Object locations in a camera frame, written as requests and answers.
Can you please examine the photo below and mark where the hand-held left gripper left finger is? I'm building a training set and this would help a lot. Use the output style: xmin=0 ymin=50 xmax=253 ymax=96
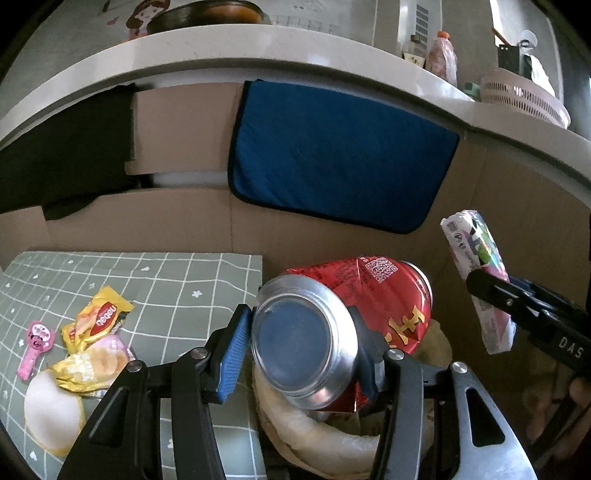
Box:
xmin=56 ymin=303 xmax=253 ymax=480

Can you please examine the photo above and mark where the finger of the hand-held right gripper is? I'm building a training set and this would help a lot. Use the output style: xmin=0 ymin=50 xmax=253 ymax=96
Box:
xmin=465 ymin=268 xmax=546 ymax=329
xmin=508 ymin=276 xmax=576 ymax=315

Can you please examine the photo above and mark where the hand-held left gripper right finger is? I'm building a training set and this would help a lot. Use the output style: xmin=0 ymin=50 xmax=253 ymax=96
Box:
xmin=348 ymin=305 xmax=539 ymax=480

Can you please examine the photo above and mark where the white printed tissue packet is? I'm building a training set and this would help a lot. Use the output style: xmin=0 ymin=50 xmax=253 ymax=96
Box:
xmin=440 ymin=209 xmax=517 ymax=356

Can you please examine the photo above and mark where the crushed red drink can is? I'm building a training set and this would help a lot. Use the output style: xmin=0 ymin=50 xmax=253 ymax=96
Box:
xmin=252 ymin=256 xmax=433 ymax=413

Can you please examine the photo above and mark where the trash bin with beige bag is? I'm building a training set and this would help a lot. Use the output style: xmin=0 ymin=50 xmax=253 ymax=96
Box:
xmin=252 ymin=318 xmax=457 ymax=480

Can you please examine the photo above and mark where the person's right hand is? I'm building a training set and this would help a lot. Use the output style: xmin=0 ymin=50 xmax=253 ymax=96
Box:
xmin=569 ymin=376 xmax=591 ymax=409

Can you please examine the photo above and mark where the green checkered mat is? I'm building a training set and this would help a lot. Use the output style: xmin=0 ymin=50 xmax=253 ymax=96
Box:
xmin=0 ymin=251 xmax=267 ymax=480

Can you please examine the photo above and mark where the pale pink round wrapper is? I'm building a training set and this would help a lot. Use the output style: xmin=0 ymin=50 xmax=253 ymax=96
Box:
xmin=88 ymin=335 xmax=137 ymax=377

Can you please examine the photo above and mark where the yellow snack wrapper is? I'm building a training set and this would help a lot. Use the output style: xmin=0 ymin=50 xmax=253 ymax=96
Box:
xmin=61 ymin=285 xmax=136 ymax=356

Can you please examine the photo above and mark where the yellow popcorn print packet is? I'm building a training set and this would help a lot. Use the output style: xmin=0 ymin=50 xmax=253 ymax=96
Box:
xmin=51 ymin=350 xmax=117 ymax=398

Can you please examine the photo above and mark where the white round bun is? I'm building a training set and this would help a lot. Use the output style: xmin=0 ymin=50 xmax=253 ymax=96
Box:
xmin=23 ymin=368 xmax=88 ymax=458

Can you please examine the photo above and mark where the small pink toy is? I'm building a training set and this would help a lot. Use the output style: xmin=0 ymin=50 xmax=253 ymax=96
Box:
xmin=17 ymin=321 xmax=57 ymax=380

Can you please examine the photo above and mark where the white plastic basket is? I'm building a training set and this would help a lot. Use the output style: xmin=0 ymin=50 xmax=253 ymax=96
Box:
xmin=479 ymin=68 xmax=571 ymax=129

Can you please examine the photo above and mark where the blue cloth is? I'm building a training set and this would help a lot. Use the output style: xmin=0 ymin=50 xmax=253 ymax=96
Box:
xmin=227 ymin=79 xmax=461 ymax=236

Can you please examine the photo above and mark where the brown cardboard sheet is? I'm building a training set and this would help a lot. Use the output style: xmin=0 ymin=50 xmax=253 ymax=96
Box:
xmin=124 ymin=79 xmax=248 ymax=177

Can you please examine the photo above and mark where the black utensil holder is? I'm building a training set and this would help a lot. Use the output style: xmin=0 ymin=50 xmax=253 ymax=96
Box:
xmin=496 ymin=41 xmax=533 ymax=79

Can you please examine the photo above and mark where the plastic bottle with orange cap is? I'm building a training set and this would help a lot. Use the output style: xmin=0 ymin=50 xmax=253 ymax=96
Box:
xmin=425 ymin=30 xmax=458 ymax=86

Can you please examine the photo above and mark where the black cloth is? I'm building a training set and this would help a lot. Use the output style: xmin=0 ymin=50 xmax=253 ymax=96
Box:
xmin=0 ymin=83 xmax=154 ymax=222

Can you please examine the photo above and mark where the white appliance with vents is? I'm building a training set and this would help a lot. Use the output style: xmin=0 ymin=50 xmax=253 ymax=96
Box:
xmin=397 ymin=0 xmax=442 ymax=47

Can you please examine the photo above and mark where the white counter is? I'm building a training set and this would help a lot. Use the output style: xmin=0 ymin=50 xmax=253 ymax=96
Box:
xmin=0 ymin=22 xmax=591 ymax=157

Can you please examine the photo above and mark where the dark round pan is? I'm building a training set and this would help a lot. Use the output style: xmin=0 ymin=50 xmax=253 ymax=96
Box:
xmin=146 ymin=0 xmax=271 ymax=36

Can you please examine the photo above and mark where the cartoon girl wall sticker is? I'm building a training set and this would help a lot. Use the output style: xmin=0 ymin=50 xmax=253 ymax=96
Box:
xmin=125 ymin=0 xmax=174 ymax=40

